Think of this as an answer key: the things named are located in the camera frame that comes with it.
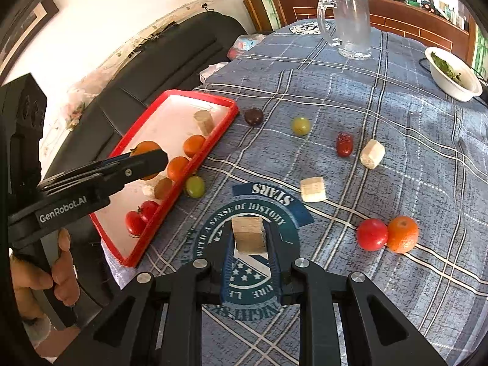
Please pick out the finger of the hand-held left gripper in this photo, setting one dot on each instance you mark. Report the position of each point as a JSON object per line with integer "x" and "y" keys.
{"x": 114, "y": 160}
{"x": 145, "y": 164}

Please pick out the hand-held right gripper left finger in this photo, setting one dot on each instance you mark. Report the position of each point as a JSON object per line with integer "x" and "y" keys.
{"x": 227, "y": 263}

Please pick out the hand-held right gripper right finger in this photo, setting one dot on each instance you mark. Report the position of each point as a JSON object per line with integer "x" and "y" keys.
{"x": 274, "y": 253}

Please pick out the beige cake slab front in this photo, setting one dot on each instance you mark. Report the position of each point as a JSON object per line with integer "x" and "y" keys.
{"x": 249, "y": 234}

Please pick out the red tomato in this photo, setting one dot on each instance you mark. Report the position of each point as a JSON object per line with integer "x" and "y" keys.
{"x": 134, "y": 223}
{"x": 149, "y": 209}
{"x": 372, "y": 234}

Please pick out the red rimmed white tray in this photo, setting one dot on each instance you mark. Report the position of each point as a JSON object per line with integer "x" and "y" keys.
{"x": 171, "y": 110}

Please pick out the person's left forearm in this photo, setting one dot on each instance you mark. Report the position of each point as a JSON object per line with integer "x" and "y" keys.
{"x": 42, "y": 331}

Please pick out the person's left hand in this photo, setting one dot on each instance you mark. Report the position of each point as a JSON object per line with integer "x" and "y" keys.
{"x": 66, "y": 270}

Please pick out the brownish round fruit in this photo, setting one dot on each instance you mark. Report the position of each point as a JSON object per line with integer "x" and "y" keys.
{"x": 163, "y": 187}

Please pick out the green grape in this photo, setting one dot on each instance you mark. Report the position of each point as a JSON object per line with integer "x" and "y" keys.
{"x": 301, "y": 126}
{"x": 194, "y": 186}

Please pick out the black sofa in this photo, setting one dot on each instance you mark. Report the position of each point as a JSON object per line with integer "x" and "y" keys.
{"x": 152, "y": 68}

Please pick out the white plastic wrapper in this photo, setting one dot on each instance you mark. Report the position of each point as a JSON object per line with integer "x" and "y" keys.
{"x": 211, "y": 70}

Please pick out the dark purple grape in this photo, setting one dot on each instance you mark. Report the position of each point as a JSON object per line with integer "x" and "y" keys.
{"x": 254, "y": 116}

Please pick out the red date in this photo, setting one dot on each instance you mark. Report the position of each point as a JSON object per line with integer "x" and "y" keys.
{"x": 344, "y": 144}

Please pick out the tissue packet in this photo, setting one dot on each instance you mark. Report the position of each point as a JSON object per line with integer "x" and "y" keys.
{"x": 246, "y": 42}

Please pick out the blue plaid printed tablecloth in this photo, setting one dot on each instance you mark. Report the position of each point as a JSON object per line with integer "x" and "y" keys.
{"x": 381, "y": 95}

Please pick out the clear glass mug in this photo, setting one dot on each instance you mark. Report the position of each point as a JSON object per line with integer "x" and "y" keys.
{"x": 352, "y": 23}

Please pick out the white bowl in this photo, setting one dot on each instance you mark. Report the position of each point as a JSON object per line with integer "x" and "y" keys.
{"x": 457, "y": 89}

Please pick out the green leafy vegetable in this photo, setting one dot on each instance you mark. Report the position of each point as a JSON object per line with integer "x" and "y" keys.
{"x": 446, "y": 66}

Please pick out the dark picture frame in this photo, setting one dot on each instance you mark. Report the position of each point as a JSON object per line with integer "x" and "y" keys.
{"x": 44, "y": 13}

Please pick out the bamboo wall painting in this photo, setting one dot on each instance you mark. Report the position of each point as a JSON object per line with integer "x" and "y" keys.
{"x": 267, "y": 3}
{"x": 482, "y": 53}

